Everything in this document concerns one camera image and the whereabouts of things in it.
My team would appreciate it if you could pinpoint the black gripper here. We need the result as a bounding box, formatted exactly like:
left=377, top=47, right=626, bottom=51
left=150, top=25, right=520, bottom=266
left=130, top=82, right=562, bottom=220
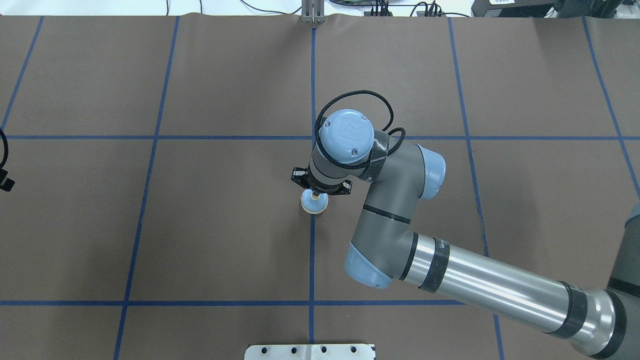
left=307, top=178, right=346, bottom=196

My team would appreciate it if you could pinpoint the blue white call bell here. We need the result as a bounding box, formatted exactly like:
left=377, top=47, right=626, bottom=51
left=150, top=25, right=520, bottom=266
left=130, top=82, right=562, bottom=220
left=301, top=189, right=329, bottom=215

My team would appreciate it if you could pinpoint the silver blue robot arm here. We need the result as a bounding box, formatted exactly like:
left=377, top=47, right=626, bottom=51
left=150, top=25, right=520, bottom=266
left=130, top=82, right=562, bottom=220
left=311, top=137, right=638, bottom=360

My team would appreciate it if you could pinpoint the black box with label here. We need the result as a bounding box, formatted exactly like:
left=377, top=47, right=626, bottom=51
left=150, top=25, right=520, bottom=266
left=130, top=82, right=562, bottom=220
left=471, top=0, right=557, bottom=18

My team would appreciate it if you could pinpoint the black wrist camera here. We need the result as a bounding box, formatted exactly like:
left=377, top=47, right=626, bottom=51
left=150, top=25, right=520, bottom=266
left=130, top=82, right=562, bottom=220
left=0, top=168, right=16, bottom=192
left=290, top=167, right=352, bottom=196

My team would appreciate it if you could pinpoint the aluminium frame post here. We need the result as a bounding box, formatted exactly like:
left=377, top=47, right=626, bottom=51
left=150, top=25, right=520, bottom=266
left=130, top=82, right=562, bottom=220
left=300, top=0, right=326, bottom=24

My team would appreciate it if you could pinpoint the white camera pole with base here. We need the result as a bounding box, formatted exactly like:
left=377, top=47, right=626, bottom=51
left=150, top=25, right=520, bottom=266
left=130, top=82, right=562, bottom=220
left=244, top=343, right=377, bottom=360

